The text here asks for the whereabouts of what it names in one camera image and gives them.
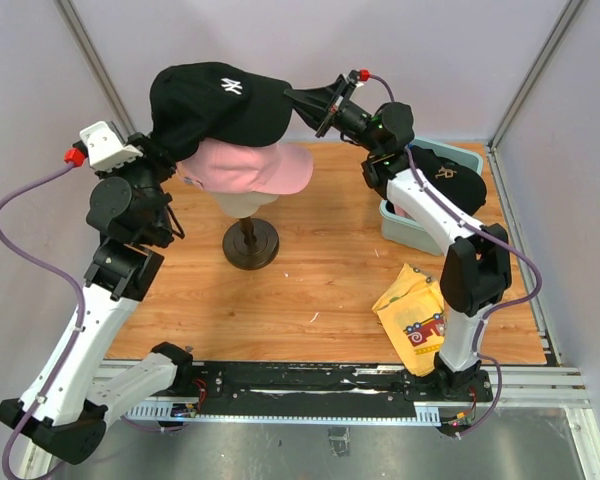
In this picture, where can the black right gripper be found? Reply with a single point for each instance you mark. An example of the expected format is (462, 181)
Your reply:
(320, 105)

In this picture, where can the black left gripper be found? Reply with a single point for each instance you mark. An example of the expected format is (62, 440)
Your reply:
(152, 156)

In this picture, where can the pink sport baseball cap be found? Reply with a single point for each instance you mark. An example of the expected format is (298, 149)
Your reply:
(219, 167)

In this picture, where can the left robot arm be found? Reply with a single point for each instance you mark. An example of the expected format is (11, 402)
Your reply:
(63, 411)

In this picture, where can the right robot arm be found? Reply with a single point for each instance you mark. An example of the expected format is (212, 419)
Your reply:
(476, 270)

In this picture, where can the cream mannequin head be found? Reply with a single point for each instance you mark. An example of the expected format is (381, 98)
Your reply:
(242, 205)

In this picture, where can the pink cap in bin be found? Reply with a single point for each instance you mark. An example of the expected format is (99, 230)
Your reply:
(397, 210)

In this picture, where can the light teal plastic bin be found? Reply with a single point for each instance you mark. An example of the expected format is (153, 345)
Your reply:
(406, 231)

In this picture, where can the black gold-logo baseball cap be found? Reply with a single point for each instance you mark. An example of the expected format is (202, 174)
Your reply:
(460, 184)

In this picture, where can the yellow printed cloth hat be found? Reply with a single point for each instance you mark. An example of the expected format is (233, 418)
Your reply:
(411, 312)

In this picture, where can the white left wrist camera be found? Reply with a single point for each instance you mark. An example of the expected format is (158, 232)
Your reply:
(101, 145)

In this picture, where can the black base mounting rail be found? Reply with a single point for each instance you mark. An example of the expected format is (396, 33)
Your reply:
(225, 380)

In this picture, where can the white cable duct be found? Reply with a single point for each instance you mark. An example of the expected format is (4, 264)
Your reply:
(365, 410)

